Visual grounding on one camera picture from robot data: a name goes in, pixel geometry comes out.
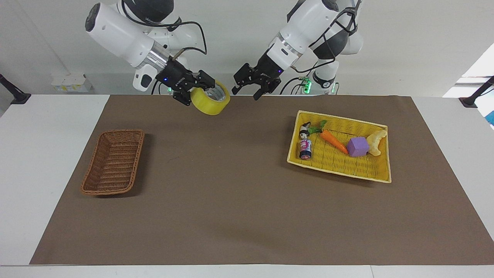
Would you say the pale yellow toy snack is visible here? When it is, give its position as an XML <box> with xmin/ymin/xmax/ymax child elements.
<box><xmin>366</xmin><ymin>130</ymin><xmax>388</xmax><ymax>157</ymax></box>

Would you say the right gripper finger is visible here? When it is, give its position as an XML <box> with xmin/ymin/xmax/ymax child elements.
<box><xmin>191</xmin><ymin>70</ymin><xmax>216</xmax><ymax>90</ymax></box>
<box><xmin>172</xmin><ymin>89</ymin><xmax>193</xmax><ymax>107</ymax></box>

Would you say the yellow tape roll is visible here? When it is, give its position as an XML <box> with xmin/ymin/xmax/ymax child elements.
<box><xmin>190</xmin><ymin>80</ymin><xmax>231</xmax><ymax>116</ymax></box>

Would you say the brown wicker basket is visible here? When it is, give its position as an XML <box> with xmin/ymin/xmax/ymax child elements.
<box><xmin>80</xmin><ymin>129</ymin><xmax>145</xmax><ymax>196</ymax></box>

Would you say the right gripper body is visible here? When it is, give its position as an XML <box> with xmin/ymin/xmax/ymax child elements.
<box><xmin>156</xmin><ymin>58</ymin><xmax>196</xmax><ymax>93</ymax></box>

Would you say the purple cube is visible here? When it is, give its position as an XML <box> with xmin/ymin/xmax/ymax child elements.
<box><xmin>346</xmin><ymin>137</ymin><xmax>370</xmax><ymax>158</ymax></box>

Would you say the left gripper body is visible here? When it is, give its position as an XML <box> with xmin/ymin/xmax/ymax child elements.
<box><xmin>252</xmin><ymin>51</ymin><xmax>288</xmax><ymax>83</ymax></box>

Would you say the white box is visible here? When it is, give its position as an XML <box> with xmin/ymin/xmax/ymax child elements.
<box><xmin>51</xmin><ymin>74</ymin><xmax>93</xmax><ymax>93</ymax></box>

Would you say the yellow woven basket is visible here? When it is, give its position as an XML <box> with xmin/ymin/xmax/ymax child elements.
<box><xmin>287</xmin><ymin>110</ymin><xmax>392</xmax><ymax>184</ymax></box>

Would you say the black cable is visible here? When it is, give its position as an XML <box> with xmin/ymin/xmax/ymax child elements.
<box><xmin>122</xmin><ymin>0</ymin><xmax>208</xmax><ymax>61</ymax></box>
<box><xmin>289</xmin><ymin>0</ymin><xmax>363</xmax><ymax>74</ymax></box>

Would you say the orange toy carrot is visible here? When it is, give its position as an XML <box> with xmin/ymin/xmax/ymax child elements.
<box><xmin>308</xmin><ymin>120</ymin><xmax>349</xmax><ymax>156</ymax></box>

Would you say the small doll figure bottle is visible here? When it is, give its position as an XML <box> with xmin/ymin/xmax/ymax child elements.
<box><xmin>299</xmin><ymin>122</ymin><xmax>313</xmax><ymax>160</ymax></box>

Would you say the black stand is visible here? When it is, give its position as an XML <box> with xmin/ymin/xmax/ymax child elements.
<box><xmin>0</xmin><ymin>74</ymin><xmax>32</xmax><ymax>105</ymax></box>
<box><xmin>458</xmin><ymin>76</ymin><xmax>494</xmax><ymax>108</ymax></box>

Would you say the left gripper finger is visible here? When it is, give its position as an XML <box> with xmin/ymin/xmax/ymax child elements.
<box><xmin>232</xmin><ymin>63</ymin><xmax>255</xmax><ymax>95</ymax></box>
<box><xmin>253</xmin><ymin>77</ymin><xmax>282</xmax><ymax>101</ymax></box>

